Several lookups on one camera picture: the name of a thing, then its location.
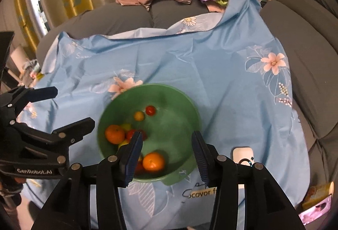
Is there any grey sofa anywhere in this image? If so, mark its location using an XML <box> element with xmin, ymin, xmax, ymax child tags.
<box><xmin>35</xmin><ymin>0</ymin><xmax>338</xmax><ymax>209</ymax></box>

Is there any large orange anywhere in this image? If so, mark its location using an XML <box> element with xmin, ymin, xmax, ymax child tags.
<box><xmin>143</xmin><ymin>152</ymin><xmax>166</xmax><ymax>172</ymax></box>

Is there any white device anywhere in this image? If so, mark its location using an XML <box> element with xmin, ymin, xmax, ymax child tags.
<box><xmin>232</xmin><ymin>147</ymin><xmax>255</xmax><ymax>167</ymax></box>

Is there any small orange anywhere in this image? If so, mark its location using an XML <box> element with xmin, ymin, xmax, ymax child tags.
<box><xmin>105</xmin><ymin>125</ymin><xmax>125</xmax><ymax>144</ymax></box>

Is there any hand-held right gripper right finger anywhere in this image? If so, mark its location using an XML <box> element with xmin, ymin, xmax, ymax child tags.
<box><xmin>191</xmin><ymin>130</ymin><xmax>304</xmax><ymax>230</ymax></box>

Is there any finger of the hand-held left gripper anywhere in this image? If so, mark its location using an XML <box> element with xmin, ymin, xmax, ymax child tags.
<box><xmin>0</xmin><ymin>86</ymin><xmax>59</xmax><ymax>116</ymax></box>
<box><xmin>9</xmin><ymin>117</ymin><xmax>96</xmax><ymax>163</ymax></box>

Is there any yellow snack packet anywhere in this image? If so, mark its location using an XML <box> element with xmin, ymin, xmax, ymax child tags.
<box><xmin>302</xmin><ymin>182</ymin><xmax>335</xmax><ymax>211</ymax></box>

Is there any white lamp shade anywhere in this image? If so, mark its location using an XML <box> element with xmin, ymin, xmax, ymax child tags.
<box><xmin>9</xmin><ymin>46</ymin><xmax>27</xmax><ymax>69</ymax></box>

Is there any green plastic bowl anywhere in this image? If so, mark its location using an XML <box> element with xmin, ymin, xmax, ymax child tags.
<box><xmin>97</xmin><ymin>83</ymin><xmax>202</xmax><ymax>186</ymax></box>

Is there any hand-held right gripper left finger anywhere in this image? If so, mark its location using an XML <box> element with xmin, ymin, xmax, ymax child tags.
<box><xmin>30</xmin><ymin>131</ymin><xmax>144</xmax><ymax>230</ymax></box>

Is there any pile of clothes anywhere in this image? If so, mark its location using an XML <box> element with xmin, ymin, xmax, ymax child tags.
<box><xmin>21</xmin><ymin>59</ymin><xmax>44</xmax><ymax>81</ymax></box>

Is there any blue floral bed sheet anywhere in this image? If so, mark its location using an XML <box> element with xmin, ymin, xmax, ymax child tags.
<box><xmin>20</xmin><ymin>0</ymin><xmax>311</xmax><ymax>230</ymax></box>

